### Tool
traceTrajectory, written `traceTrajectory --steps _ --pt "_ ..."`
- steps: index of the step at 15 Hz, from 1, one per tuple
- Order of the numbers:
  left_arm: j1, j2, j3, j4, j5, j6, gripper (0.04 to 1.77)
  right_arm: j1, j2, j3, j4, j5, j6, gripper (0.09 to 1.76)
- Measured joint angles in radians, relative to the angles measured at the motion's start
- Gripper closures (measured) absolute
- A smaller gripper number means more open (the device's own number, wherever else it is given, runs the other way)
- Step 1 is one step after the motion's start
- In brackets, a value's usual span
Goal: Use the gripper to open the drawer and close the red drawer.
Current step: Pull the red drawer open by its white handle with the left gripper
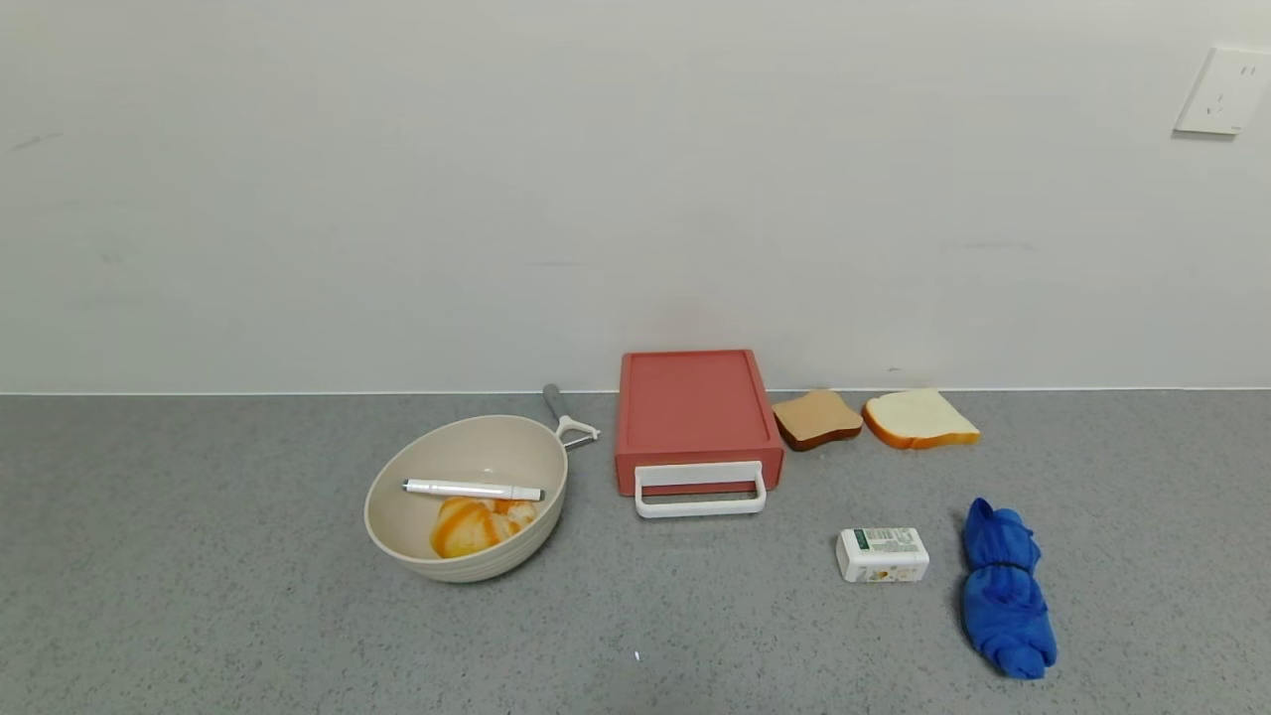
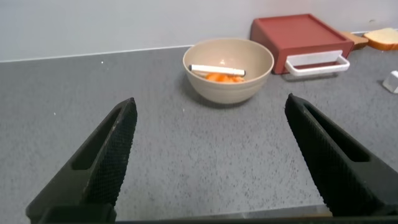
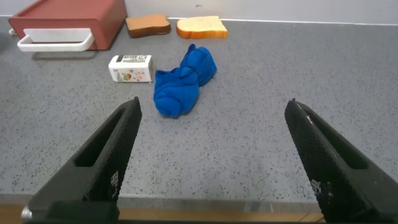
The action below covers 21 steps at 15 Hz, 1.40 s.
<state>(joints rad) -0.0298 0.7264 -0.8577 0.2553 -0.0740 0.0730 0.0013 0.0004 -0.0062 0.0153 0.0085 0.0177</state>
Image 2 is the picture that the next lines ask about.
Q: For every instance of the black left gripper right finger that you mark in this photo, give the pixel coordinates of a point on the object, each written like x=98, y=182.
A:
x=335, y=168

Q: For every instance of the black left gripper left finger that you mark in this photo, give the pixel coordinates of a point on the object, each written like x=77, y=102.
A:
x=102, y=161

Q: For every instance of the red drawer cabinet housing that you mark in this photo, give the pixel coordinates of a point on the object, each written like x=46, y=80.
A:
x=295, y=34

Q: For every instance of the small white printed carton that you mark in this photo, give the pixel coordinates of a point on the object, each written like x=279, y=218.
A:
x=392, y=82

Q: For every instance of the brown toast slice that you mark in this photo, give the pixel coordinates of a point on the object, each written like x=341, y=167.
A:
x=357, y=40

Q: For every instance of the beige round bowl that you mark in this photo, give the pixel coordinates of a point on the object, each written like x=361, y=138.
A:
x=230, y=90

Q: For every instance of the white bread slice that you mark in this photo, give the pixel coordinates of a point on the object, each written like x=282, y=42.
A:
x=384, y=37

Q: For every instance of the orange peeled fruit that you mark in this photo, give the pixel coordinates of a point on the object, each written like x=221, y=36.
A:
x=224, y=78

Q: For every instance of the white marker pen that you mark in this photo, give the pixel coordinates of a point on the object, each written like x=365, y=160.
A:
x=217, y=69

